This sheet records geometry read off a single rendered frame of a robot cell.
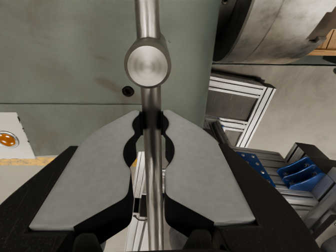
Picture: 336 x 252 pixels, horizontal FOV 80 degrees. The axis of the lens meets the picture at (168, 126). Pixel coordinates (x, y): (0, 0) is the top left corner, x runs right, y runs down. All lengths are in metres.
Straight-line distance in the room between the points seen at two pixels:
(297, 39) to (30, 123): 0.37
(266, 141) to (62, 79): 1.96
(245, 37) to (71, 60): 0.22
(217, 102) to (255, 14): 1.21
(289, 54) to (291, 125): 1.76
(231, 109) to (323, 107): 0.91
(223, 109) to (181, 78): 1.27
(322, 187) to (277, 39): 0.63
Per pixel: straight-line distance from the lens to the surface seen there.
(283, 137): 2.16
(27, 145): 0.34
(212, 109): 1.49
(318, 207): 0.89
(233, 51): 0.33
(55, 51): 0.26
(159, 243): 0.18
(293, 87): 1.92
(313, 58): 1.22
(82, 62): 0.26
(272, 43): 0.34
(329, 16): 0.35
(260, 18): 0.30
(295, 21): 0.32
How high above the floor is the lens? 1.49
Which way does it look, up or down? 58 degrees down
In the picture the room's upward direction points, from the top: 175 degrees clockwise
